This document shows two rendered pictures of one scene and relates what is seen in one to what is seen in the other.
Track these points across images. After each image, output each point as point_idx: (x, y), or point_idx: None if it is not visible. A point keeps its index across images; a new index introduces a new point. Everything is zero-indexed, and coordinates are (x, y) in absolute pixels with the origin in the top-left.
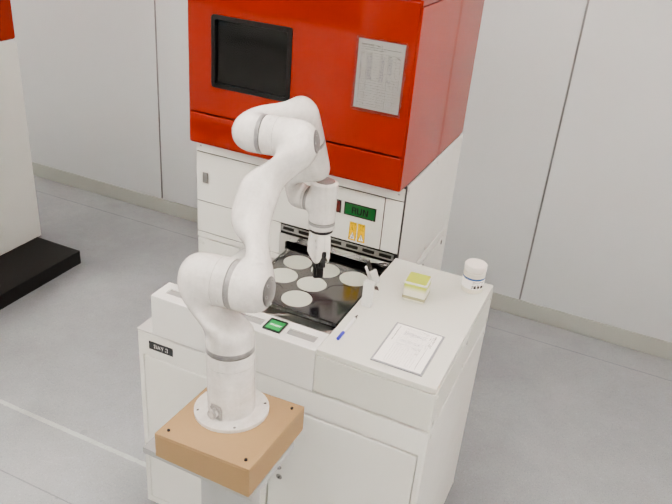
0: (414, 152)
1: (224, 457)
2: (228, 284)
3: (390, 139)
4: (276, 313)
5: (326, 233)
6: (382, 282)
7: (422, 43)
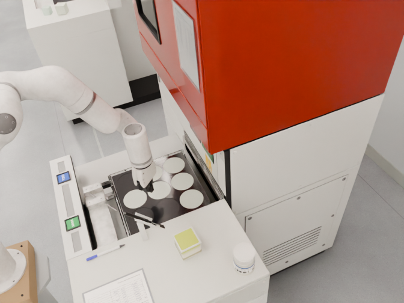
0: (236, 122)
1: None
2: None
3: (199, 108)
4: None
5: (138, 168)
6: (183, 219)
7: (211, 21)
